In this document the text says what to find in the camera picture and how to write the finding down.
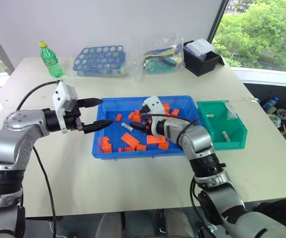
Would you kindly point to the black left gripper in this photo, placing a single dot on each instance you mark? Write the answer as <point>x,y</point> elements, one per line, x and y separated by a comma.
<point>72,119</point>

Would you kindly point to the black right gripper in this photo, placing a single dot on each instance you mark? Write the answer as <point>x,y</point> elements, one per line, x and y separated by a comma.
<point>148,125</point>

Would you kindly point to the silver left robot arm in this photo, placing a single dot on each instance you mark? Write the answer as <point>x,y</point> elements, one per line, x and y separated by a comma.
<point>21,124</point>

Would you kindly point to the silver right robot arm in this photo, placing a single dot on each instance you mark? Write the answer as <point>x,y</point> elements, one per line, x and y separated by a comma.
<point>197,138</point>

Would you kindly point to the blue plastic bin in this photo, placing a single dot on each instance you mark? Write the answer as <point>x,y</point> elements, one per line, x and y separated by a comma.
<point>113,109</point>

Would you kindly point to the green plastic bin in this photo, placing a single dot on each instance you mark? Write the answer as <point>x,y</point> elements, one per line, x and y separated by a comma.
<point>217,124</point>

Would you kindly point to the orange brick cluster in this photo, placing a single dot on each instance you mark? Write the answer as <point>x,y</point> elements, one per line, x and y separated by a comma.
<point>134,116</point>

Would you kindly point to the small orange brick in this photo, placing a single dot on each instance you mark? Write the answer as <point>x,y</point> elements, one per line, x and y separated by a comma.
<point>121,149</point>
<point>119,117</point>
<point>175,112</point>
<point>129,149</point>

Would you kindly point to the long orange brick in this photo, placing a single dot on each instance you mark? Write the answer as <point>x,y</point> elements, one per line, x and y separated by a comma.
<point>130,139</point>

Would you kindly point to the wide orange brick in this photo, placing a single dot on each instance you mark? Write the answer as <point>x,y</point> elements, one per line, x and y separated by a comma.
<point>155,140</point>

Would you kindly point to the stacked orange bricks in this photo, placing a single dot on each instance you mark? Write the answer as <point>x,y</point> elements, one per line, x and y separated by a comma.
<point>106,144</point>

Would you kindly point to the clear plastic bag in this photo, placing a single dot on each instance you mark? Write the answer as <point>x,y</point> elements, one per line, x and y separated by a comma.
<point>138,67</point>

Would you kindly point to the blue test tube rack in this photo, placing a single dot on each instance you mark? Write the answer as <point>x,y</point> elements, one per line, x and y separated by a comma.
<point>99,60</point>

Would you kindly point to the green bagged item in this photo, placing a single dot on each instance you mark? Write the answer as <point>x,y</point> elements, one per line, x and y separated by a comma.
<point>160,65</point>

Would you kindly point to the yellow blue bagged item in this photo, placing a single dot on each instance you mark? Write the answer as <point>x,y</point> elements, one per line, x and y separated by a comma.
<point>159,52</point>

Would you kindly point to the green plastic bottle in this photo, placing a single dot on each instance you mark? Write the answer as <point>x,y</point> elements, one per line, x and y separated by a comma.
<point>50,59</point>

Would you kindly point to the black open box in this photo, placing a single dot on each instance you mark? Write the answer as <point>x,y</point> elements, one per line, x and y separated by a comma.
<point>202,65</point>

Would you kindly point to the clear label holder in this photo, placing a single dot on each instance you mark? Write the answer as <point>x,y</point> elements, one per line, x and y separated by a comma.
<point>230,111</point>

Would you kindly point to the white purple packet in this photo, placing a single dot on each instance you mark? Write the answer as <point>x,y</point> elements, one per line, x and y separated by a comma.
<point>201,47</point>

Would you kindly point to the grey rounded shape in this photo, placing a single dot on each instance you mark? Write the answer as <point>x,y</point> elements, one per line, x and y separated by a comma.
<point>180,224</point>

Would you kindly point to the blue label water bottle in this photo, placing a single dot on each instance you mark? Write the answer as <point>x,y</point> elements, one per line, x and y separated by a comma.
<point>269,104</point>

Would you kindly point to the grey bowl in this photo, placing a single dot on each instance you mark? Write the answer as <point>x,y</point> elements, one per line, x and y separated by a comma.
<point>283,114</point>

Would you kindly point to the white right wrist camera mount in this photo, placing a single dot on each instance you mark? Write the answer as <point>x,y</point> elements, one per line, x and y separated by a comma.
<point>155,102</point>

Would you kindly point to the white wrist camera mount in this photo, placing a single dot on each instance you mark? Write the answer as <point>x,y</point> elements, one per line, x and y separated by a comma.
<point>155,102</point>
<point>61,95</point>

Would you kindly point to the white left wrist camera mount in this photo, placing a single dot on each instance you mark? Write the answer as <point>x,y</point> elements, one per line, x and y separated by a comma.
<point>61,95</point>

